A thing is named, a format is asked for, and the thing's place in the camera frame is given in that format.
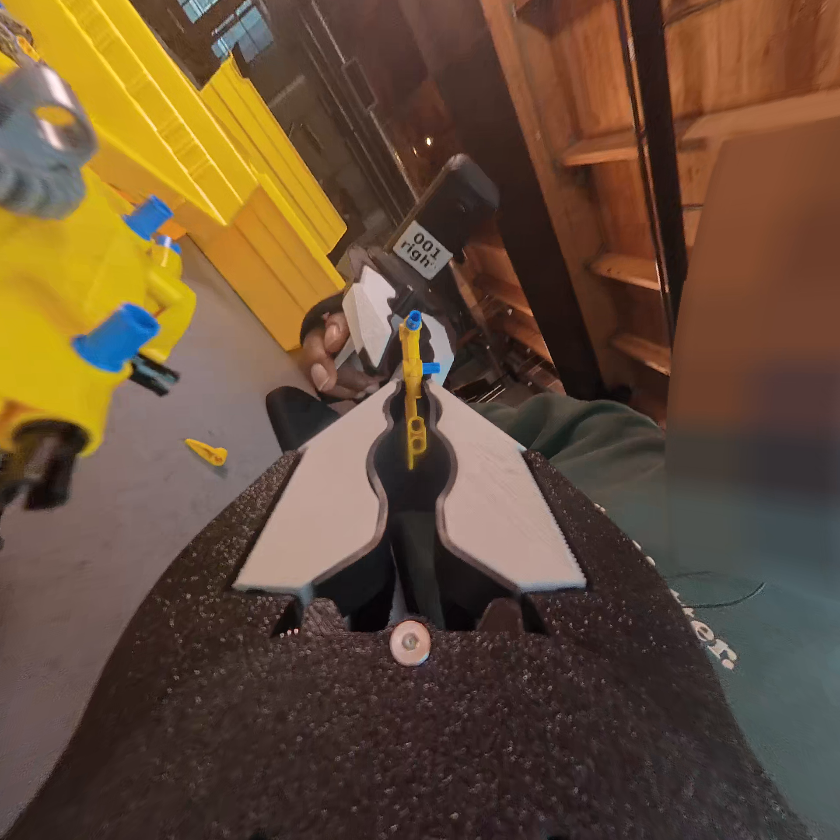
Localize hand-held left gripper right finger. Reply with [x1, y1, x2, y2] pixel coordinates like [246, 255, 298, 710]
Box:
[424, 379, 588, 632]

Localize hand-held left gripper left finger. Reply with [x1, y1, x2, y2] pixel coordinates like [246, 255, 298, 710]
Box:
[233, 379, 403, 632]

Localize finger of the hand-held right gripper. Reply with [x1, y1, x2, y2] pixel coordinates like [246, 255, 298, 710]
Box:
[420, 311, 455, 388]
[341, 268, 406, 378]

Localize yellow lego vehicle model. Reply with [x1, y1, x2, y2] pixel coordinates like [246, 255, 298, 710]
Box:
[0, 62, 198, 519]

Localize person's right hand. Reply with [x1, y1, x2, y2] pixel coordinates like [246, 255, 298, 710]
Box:
[298, 310, 382, 401]

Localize person's black pants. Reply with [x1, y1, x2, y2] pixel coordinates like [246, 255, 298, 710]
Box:
[266, 386, 345, 454]

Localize dark framed window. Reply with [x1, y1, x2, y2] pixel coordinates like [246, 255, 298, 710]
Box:
[178, 0, 273, 61]

